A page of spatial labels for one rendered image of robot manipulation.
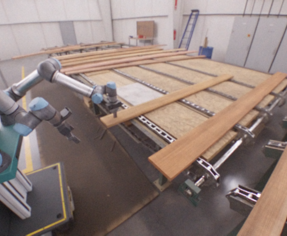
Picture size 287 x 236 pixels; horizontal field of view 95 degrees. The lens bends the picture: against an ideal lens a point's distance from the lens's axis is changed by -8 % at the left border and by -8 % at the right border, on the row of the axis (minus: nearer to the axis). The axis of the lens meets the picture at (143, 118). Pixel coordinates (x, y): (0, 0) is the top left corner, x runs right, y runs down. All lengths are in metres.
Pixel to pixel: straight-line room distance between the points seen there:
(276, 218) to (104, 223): 1.38
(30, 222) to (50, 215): 0.15
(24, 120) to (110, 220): 1.27
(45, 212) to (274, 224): 1.53
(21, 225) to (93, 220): 0.61
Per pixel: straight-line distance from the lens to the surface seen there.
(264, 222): 0.88
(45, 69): 1.14
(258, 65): 6.39
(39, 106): 0.82
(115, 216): 1.74
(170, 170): 0.93
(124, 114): 1.39
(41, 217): 1.60
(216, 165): 1.18
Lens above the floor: 1.61
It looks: 34 degrees down
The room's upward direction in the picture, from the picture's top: straight up
